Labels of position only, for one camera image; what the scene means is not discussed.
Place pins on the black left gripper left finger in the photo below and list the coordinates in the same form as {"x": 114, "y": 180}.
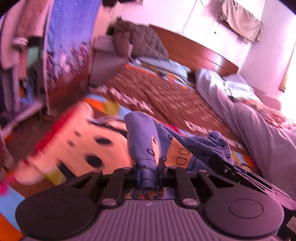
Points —
{"x": 106, "y": 190}

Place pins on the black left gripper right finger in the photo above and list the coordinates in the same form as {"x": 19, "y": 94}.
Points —
{"x": 206, "y": 188}

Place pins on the blue patterned children's pants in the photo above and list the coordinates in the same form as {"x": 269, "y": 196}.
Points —
{"x": 153, "y": 147}

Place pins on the colourful monkey print bedsheet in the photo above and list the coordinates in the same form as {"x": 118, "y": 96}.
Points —
{"x": 89, "y": 135}

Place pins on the grey lilac blanket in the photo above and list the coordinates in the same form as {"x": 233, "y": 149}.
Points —
{"x": 273, "y": 149}

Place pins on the light blue pillow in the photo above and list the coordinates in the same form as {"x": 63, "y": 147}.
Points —
{"x": 165, "y": 65}

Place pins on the dark wooden headboard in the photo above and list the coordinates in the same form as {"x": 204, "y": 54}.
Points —
{"x": 192, "y": 54}

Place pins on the beige hanging garment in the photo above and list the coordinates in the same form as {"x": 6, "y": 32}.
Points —
{"x": 240, "y": 20}

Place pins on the dark quilted jacket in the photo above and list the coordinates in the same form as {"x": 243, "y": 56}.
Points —
{"x": 135, "y": 40}

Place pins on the blue dotted curtain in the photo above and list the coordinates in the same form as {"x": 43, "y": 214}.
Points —
{"x": 68, "y": 45}

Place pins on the pink hanging clothes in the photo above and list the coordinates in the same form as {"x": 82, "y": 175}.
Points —
{"x": 24, "y": 21}

